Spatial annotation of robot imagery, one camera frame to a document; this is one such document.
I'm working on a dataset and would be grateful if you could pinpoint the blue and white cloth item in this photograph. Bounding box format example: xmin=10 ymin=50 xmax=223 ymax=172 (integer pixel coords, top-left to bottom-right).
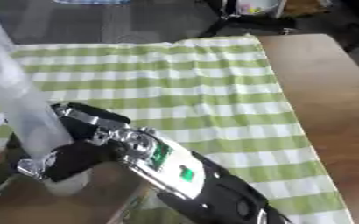
xmin=52 ymin=0 xmax=134 ymax=5

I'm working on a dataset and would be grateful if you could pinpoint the white bag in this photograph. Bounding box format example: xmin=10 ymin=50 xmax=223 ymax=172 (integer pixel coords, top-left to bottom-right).
xmin=236 ymin=0 xmax=287 ymax=18

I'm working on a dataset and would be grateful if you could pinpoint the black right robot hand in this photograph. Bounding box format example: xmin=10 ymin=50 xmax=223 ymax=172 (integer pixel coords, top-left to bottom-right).
xmin=4 ymin=101 xmax=134 ymax=182

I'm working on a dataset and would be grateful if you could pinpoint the clear plastic bottle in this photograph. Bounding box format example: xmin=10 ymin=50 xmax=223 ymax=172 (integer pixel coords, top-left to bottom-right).
xmin=0 ymin=0 xmax=94 ymax=197

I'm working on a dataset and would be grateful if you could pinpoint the black tripod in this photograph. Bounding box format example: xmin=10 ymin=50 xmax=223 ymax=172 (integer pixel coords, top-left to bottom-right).
xmin=196 ymin=0 xmax=298 ymax=39

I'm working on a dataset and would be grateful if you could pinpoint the tan cardboard box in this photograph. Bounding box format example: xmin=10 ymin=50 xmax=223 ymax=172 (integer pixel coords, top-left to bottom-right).
xmin=0 ymin=144 xmax=191 ymax=224

